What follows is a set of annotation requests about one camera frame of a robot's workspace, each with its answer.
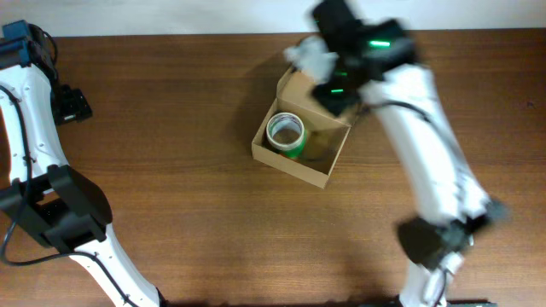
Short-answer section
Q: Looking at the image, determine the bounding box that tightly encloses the brown cardboard box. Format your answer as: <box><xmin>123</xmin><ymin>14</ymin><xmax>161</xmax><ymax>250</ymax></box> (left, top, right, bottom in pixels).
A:
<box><xmin>252</xmin><ymin>67</ymin><xmax>359</xmax><ymax>188</ymax></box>

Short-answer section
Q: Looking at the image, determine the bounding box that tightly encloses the cream masking tape roll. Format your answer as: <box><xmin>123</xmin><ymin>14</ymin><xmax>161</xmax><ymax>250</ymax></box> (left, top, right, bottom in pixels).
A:
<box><xmin>266</xmin><ymin>112</ymin><xmax>306</xmax><ymax>152</ymax></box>

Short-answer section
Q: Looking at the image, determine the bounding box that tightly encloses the green tape roll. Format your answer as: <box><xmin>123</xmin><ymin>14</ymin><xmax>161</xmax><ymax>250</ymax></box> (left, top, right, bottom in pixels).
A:
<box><xmin>268</xmin><ymin>130</ymin><xmax>307</xmax><ymax>159</ymax></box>

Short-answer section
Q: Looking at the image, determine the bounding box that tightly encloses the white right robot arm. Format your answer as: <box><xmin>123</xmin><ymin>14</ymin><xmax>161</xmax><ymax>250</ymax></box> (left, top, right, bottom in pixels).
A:
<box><xmin>311</xmin><ymin>1</ymin><xmax>508</xmax><ymax>306</ymax></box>

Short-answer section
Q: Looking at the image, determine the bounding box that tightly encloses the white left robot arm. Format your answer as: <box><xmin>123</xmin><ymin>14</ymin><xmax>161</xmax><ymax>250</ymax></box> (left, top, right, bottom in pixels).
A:
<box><xmin>1</xmin><ymin>64</ymin><xmax>167</xmax><ymax>306</ymax></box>

